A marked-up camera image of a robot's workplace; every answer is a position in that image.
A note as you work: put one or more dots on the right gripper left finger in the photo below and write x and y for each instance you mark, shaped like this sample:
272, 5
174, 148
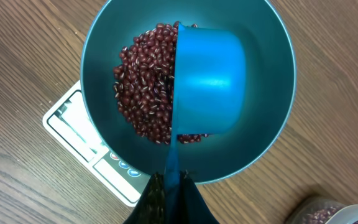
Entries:
150, 208

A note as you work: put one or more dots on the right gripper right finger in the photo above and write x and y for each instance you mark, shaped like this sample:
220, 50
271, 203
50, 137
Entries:
192, 208

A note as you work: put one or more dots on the white digital kitchen scale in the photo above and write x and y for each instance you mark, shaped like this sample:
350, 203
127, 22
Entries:
68, 122

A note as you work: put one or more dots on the red beans in container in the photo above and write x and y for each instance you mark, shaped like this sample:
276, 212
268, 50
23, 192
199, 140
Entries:
320, 216

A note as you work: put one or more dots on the clear plastic food container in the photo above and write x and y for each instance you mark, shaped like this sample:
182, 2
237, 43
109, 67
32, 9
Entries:
348, 214

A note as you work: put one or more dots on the teal metal bowl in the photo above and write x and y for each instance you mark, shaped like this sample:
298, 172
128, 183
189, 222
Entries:
270, 85

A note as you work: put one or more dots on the blue plastic measuring scoop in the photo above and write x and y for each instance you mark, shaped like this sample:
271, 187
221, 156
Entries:
208, 94

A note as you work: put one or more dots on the red beans in bowl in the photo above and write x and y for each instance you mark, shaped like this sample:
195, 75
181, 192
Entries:
144, 82

